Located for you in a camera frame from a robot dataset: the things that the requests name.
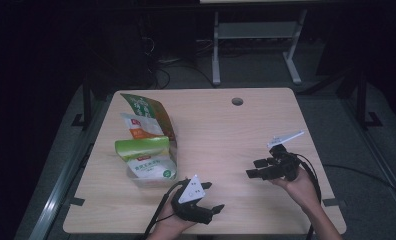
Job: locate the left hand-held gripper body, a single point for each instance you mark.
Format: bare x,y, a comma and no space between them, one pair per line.
191,200

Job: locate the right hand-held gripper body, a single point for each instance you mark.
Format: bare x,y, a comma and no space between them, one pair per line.
284,163

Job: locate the clear plastic container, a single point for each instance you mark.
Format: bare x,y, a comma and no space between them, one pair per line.
152,181

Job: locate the white and green packet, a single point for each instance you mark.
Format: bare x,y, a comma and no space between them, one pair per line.
146,156

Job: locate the green and red packet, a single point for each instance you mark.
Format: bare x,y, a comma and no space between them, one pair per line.
142,105

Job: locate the person's right hand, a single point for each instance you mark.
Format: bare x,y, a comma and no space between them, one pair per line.
297,190

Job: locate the person's left hand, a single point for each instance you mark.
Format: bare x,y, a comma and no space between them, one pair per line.
169,226

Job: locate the black metal stand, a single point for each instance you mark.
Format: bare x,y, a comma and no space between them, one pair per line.
362,100
87,103

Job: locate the aluminium floor rail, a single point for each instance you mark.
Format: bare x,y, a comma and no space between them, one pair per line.
66,166
379,160

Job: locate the white metal table frame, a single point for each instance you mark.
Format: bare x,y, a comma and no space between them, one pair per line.
252,30

